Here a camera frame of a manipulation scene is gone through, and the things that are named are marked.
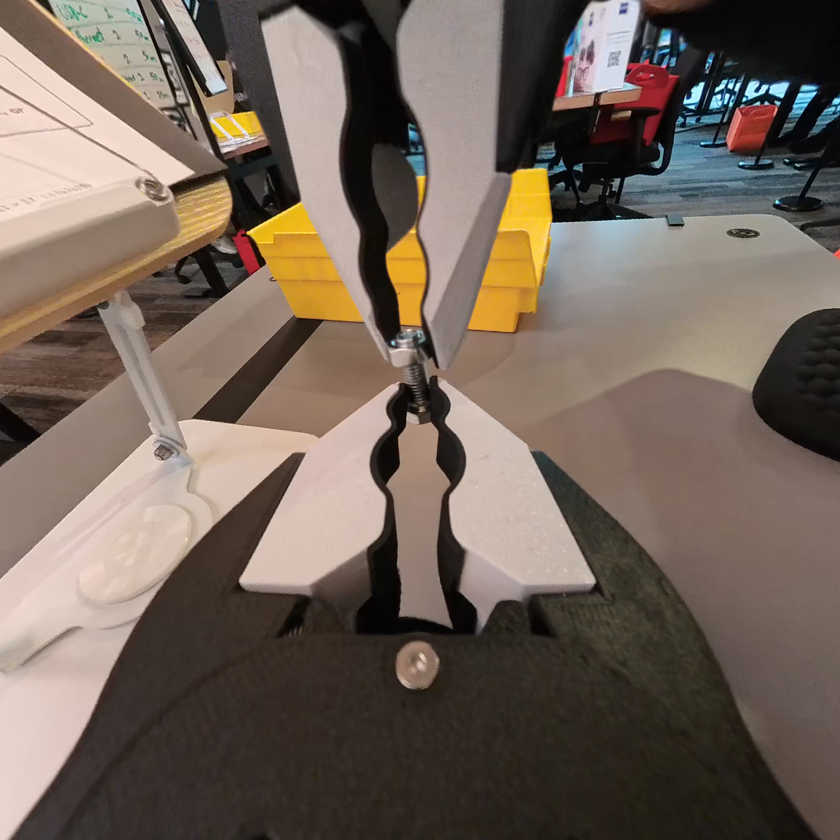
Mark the small yellow tray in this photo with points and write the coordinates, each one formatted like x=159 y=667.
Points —
x=253 y=121

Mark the silver frame screw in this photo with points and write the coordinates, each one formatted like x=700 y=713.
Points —
x=155 y=190

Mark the orange bag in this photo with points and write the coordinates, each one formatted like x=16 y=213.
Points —
x=751 y=128

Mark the clear acrylic foot plate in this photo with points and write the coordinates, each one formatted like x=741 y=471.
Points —
x=124 y=558

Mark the black stanchion post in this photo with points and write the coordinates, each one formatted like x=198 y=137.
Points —
x=758 y=163
x=798 y=204

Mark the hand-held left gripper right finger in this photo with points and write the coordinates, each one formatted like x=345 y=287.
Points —
x=512 y=525

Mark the yellow plastic bin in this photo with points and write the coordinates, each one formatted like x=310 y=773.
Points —
x=308 y=282

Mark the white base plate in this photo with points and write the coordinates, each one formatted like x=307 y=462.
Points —
x=256 y=453

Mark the whiteboard with green writing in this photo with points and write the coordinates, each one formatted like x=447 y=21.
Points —
x=111 y=46

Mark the silver hex nut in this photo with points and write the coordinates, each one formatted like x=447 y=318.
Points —
x=418 y=415

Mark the person's right forearm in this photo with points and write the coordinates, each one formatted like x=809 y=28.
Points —
x=754 y=29

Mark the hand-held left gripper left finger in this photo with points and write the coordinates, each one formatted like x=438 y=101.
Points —
x=321 y=525

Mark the red and black office chair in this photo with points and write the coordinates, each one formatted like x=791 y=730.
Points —
x=649 y=105

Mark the small easel whiteboard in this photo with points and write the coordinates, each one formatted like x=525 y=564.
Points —
x=193 y=39

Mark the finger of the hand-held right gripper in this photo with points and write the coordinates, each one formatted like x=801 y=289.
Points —
x=459 y=98
x=305 y=118

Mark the white slotted support bracket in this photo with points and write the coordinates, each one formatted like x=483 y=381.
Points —
x=148 y=387

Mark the stand fastening screw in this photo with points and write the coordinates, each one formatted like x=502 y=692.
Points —
x=161 y=451

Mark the white printed box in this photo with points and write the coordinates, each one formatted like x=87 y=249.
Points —
x=613 y=52

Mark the silver hex bolt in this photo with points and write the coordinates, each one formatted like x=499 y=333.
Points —
x=415 y=384

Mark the wooden office desk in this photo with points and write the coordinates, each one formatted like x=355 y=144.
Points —
x=604 y=98

